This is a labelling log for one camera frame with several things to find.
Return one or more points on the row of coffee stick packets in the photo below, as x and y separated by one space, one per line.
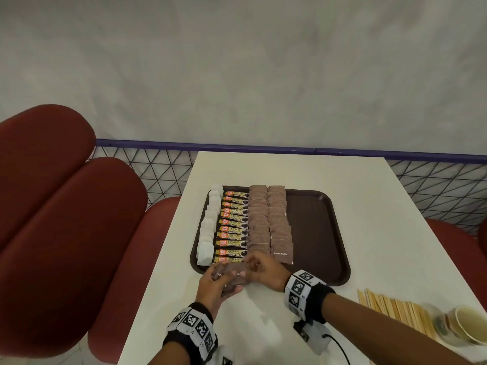
232 224

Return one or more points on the person's left hand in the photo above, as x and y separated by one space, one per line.
207 290

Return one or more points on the bundle of wooden stir sticks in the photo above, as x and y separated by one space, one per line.
399 309

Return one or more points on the left wristband with marker tags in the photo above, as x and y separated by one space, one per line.
190 326

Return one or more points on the patterned paper cup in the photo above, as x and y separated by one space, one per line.
464 325

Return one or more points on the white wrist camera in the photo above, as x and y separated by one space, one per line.
224 357
314 336

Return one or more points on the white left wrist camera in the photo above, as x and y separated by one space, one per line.
224 357

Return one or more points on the handful of brown sugar packets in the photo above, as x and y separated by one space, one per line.
232 267

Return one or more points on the row of white sachets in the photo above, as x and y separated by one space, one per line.
205 250

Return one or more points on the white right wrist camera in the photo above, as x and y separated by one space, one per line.
314 336

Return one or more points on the person's right forearm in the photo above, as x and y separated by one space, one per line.
380 330

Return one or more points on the wristband with marker tags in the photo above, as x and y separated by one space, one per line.
308 296
190 326

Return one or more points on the brown plastic tray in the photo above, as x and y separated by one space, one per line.
315 231

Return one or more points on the red padded chair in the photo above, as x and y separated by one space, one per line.
68 231
464 254

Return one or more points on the purple mesh railing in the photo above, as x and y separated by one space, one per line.
228 147

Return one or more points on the right wristband with marker tags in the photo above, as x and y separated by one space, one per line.
308 296

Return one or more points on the person's right hand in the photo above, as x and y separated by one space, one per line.
272 273

